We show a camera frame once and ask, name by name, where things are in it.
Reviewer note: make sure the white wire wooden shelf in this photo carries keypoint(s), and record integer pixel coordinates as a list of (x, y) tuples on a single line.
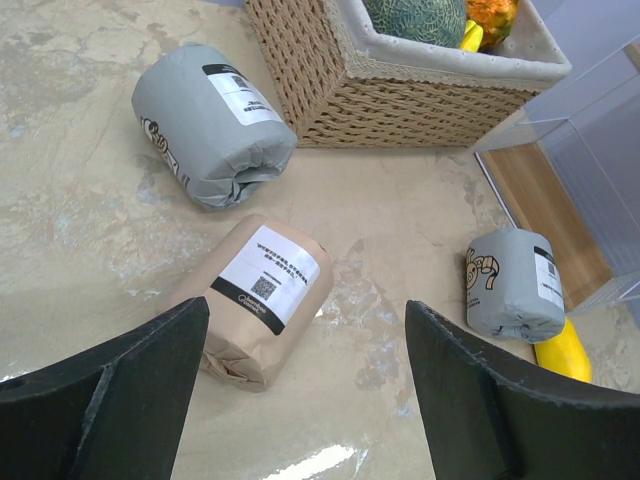
[(567, 167)]

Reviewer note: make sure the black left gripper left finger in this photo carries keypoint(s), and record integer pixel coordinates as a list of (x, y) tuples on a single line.
[(114, 411)]

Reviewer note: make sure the yellow banana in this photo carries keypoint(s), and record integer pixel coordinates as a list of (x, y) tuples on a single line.
[(473, 37)]

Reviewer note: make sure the brown paper towel roll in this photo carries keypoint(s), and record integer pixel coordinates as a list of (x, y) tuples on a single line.
[(263, 285)]

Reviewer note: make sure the green melon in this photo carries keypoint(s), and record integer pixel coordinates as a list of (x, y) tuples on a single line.
[(436, 22)]

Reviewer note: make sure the woven wicker fruit basket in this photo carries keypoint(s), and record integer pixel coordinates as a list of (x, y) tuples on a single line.
[(343, 85)]

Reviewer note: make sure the yellow mango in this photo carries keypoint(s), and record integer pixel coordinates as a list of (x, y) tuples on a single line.
[(565, 354)]

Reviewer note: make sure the grey paper towel roll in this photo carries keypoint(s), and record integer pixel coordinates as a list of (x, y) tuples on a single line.
[(513, 287), (217, 133)]

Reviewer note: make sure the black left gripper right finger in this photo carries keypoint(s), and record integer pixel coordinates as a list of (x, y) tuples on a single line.
[(489, 414)]

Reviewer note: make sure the orange pumpkin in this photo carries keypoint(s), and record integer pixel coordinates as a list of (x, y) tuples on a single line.
[(495, 17)]

